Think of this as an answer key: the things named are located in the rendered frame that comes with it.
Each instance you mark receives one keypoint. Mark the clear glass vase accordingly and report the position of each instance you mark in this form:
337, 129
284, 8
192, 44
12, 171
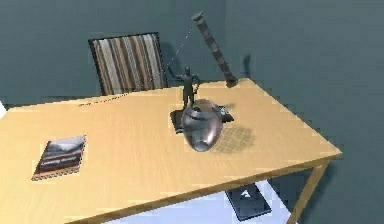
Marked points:
201, 128

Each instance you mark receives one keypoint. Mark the dark grey ribbed post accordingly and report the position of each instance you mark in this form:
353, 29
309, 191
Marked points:
213, 46

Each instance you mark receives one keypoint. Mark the light wooden table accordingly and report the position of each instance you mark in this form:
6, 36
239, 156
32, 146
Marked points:
133, 160

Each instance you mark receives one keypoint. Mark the dark figure statue, black base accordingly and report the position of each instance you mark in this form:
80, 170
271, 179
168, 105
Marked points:
188, 85

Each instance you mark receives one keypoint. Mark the striped brown chair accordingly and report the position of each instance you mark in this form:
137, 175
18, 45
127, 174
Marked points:
128, 63

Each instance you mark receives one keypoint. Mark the brown grey book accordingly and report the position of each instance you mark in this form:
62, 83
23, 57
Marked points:
60, 158

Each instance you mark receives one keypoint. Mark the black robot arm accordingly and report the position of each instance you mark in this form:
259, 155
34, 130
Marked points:
251, 205

